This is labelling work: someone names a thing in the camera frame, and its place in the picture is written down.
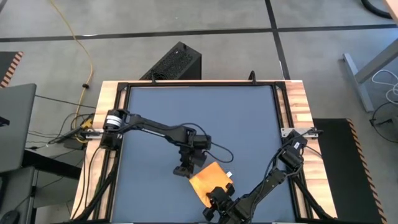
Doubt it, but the black hose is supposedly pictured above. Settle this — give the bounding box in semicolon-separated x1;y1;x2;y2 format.
360;0;394;20

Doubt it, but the black floor cable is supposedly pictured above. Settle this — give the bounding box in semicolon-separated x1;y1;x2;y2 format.
369;102;398;146

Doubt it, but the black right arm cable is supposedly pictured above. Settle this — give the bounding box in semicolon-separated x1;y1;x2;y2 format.
248;136;304;218

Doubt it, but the orange towel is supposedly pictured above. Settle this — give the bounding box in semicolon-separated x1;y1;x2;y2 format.
188;161;234;208

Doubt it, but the grey desk frame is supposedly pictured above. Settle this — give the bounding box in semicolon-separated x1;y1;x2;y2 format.
343;39;398;113

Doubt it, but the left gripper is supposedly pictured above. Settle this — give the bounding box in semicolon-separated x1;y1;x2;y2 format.
173;144;208;179

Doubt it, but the black side desk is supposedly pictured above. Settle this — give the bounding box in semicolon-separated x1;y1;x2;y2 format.
21;149;83;180

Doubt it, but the light wooden desk top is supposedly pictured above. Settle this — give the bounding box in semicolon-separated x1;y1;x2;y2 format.
384;0;398;22

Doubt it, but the black power brick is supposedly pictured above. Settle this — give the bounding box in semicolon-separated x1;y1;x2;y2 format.
63;136;86;151

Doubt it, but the black computer tower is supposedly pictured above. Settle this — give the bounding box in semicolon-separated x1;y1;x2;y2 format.
139;41;202;81

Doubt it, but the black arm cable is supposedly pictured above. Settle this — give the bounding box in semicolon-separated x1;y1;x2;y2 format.
248;136;304;218
182;122;234;164

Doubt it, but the white cable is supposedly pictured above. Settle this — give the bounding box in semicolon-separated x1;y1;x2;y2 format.
371;68;398;105

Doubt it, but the black table frame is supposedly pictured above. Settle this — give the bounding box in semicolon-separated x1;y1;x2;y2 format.
71;79;336;224

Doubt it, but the black computer mouse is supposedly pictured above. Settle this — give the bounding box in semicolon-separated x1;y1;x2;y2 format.
0;210;21;224

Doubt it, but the yellow floor cable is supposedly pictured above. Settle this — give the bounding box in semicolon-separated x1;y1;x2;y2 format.
49;0;95;128

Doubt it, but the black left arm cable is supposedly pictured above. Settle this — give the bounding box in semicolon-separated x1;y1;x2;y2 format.
182;122;234;164

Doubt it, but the black striped-edge floor mat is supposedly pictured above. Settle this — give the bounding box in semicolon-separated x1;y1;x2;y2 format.
0;51;24;88
313;118;388;224

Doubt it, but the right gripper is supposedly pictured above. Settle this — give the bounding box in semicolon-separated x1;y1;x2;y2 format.
202;182;250;224

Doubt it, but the silver mounting plate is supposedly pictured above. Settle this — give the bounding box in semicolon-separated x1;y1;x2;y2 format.
280;126;318;139
84;129;105;140

